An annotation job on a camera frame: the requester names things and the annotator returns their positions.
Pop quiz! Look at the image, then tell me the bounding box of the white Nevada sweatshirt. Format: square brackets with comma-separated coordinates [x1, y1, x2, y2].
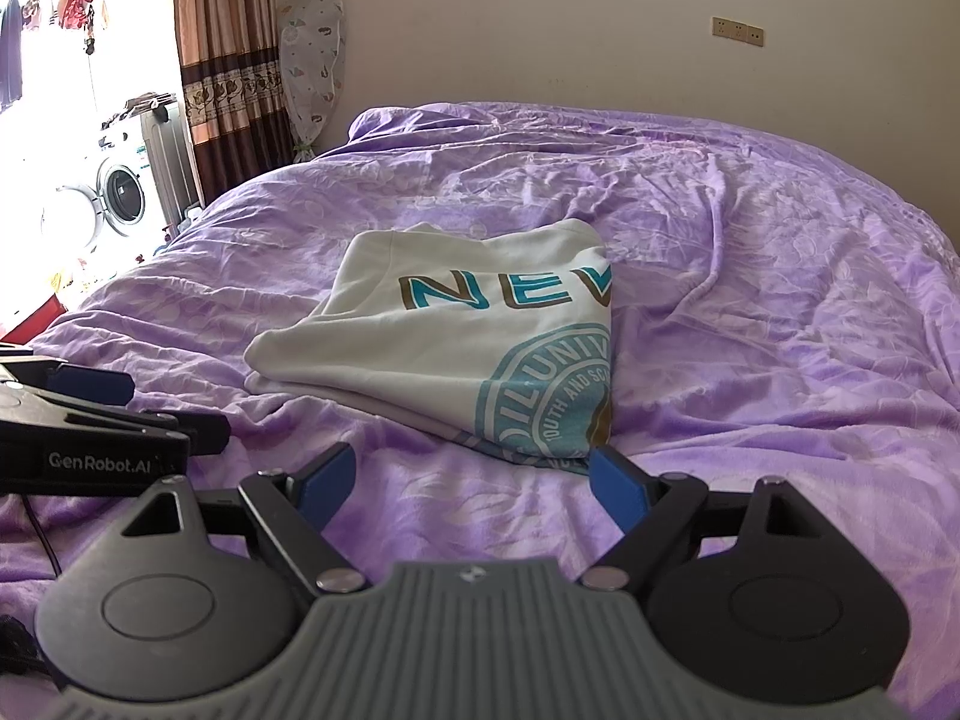
[244, 220, 613, 473]

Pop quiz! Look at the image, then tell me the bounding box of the covered standing fan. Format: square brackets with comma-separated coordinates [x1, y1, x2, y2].
[278, 0, 345, 163]

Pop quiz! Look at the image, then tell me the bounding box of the purple bed cover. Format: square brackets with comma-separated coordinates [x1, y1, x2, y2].
[36, 103, 958, 718]

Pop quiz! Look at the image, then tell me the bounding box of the white washing machine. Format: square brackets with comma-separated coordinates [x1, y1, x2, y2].
[39, 127, 166, 260]

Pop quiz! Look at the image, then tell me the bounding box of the brown patterned curtain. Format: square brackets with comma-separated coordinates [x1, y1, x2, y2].
[172, 0, 293, 202]

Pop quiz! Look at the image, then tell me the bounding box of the red object by bed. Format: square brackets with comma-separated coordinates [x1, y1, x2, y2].
[2, 294, 67, 344]

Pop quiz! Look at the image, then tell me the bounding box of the grey suitcase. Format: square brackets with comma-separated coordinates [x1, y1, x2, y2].
[140, 96, 202, 236]

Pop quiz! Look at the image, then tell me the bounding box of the wall power socket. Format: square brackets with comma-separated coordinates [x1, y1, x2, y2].
[711, 16, 765, 47]

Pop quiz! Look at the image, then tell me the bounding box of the black cable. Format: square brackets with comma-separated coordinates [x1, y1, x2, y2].
[0, 492, 65, 691]

